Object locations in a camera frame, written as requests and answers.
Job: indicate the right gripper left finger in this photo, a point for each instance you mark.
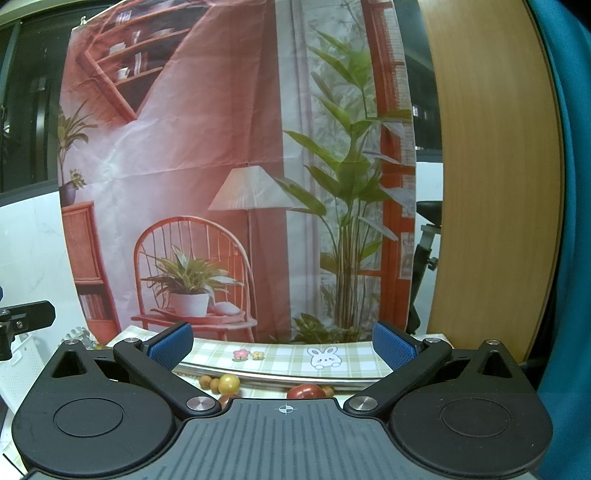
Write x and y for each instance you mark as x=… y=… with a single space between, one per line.
x=150 y=363

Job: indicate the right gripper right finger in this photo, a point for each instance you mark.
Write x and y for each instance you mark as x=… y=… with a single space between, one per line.
x=413 y=362

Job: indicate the brown longan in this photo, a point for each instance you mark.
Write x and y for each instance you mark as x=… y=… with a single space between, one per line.
x=214 y=386
x=205 y=381

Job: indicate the large dark red apple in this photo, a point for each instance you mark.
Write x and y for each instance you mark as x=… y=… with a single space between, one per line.
x=306 y=392

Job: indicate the white appliance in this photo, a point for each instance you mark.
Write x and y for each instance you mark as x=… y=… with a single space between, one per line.
x=30 y=354

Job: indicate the checkered bunny tablecloth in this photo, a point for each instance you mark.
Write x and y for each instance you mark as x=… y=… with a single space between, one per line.
x=83 y=418

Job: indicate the yellow-green plum by pole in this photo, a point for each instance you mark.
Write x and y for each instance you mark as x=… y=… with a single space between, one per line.
x=228 y=384

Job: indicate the black exercise bike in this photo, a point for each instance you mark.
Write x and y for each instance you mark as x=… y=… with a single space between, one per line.
x=431 y=211

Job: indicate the silver gold metal pole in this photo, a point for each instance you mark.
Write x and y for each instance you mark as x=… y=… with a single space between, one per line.
x=256 y=378

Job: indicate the wooden headboard panel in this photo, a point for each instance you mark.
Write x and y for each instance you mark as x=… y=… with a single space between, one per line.
x=503 y=172

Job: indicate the teal curtain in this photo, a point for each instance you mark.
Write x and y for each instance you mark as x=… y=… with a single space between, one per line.
x=565 y=385

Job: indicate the printed room backdrop cloth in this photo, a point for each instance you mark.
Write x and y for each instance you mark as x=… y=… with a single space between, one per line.
x=247 y=165

